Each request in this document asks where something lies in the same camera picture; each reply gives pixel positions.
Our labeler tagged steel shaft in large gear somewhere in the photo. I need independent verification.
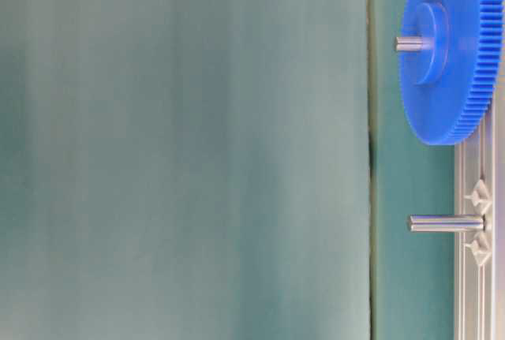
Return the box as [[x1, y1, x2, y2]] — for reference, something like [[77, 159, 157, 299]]
[[395, 35, 434, 52]]

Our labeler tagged large blue plastic gear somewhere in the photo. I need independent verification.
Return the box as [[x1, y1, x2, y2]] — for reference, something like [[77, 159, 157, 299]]
[[398, 0, 504, 145]]

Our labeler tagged bare steel shaft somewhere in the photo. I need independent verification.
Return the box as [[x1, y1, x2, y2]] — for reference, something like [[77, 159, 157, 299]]
[[407, 215, 485, 233]]

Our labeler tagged grey plastic shaft bracket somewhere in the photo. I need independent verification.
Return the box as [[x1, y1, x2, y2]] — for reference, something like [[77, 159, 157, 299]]
[[464, 179, 492, 267]]

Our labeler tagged silver aluminium extrusion rail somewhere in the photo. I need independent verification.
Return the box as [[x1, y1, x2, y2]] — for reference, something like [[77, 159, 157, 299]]
[[453, 91, 505, 340]]

